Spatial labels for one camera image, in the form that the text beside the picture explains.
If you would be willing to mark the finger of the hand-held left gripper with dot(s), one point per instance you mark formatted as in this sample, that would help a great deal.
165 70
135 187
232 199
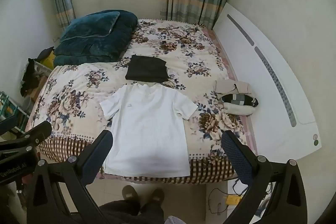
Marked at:
39 130
9 124

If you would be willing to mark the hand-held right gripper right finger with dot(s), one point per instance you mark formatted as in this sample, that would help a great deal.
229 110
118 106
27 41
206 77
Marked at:
236 158

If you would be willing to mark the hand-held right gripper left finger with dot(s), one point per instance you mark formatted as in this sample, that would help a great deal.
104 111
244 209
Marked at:
96 157

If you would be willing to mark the white t-shirt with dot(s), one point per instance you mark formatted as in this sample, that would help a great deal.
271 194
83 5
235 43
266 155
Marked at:
147 134

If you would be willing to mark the dark hanging clothes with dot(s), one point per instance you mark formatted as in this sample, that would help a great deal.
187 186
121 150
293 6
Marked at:
29 77

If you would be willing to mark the yellow power strip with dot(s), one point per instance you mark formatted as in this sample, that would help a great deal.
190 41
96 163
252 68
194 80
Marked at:
233 201

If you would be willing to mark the cardboard box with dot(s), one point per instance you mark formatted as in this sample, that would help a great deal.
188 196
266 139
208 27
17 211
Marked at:
36 87

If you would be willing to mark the cream garment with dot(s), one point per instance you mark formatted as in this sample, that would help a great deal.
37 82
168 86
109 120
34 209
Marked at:
237 109

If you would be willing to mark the person's left slipper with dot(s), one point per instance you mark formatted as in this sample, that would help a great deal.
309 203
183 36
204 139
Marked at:
130 193

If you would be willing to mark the person's slipper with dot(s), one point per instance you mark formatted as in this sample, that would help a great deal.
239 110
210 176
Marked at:
157 195
130 193

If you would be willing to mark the white headboard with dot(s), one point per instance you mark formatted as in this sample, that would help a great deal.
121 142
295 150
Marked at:
262 108

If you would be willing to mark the floral printed blanket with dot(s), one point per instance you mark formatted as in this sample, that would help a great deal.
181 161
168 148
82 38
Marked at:
78 87

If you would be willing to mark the yellow bag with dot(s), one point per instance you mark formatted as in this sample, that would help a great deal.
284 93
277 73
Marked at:
49 60

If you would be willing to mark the person's right slipper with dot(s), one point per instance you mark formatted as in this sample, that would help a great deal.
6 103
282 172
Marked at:
157 195

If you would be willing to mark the beige garment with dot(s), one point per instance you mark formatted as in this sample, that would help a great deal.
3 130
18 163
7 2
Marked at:
228 86

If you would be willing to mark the black folded garment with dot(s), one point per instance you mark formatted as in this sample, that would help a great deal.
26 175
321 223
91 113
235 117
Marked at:
147 69

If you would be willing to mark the teal velvet quilt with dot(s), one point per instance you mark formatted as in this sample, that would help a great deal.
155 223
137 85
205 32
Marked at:
105 48

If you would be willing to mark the teal velvet pillow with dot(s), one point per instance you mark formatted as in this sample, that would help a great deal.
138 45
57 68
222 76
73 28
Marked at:
89 26

